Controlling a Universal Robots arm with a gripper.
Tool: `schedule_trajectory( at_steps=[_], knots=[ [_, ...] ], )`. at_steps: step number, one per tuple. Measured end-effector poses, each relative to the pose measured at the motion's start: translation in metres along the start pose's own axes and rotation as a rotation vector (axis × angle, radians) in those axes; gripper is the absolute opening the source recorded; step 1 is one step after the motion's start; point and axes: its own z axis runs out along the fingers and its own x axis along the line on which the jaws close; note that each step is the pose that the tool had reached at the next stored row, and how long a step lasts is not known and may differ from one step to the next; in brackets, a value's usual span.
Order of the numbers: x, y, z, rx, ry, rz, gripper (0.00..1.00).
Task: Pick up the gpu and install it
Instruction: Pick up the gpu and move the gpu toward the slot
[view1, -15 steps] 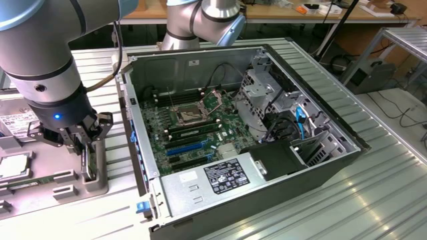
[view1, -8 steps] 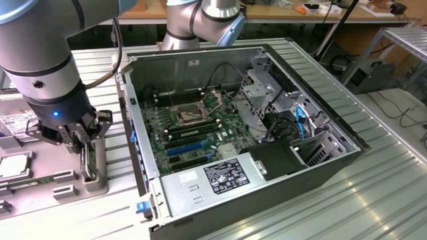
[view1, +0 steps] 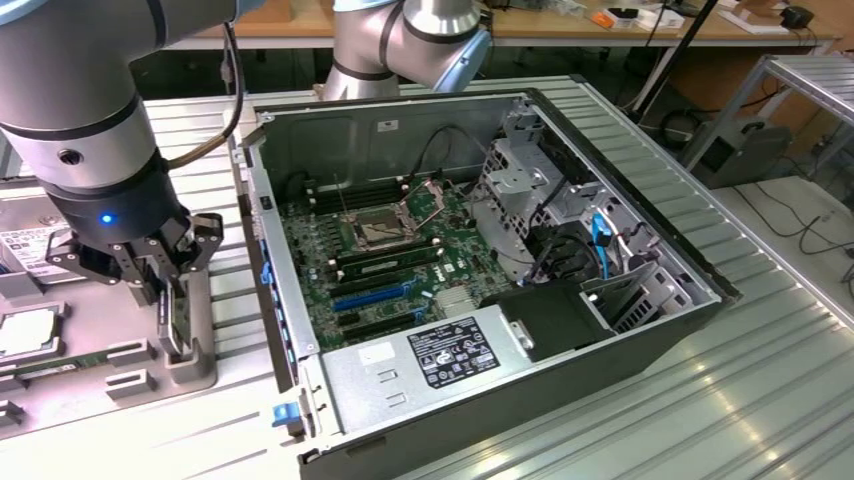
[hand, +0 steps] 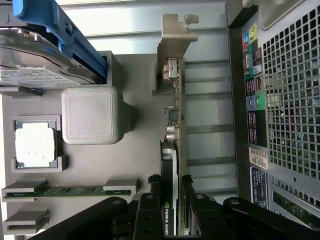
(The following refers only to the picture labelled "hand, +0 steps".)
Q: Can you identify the barcode service tag sticker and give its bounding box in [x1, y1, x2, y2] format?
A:
[248, 146, 270, 170]

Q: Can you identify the silver CPU chip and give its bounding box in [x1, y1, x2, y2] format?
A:
[14, 120, 59, 169]

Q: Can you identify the silver hard disk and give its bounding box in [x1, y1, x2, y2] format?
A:
[0, 26, 101, 89]

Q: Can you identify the grey plastic parts rack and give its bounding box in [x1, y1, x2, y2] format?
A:
[0, 49, 164, 237]

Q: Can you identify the black open PC case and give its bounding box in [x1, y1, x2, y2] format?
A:
[224, 0, 320, 234]

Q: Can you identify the green RAM stick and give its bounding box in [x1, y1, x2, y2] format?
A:
[3, 187, 132, 199]

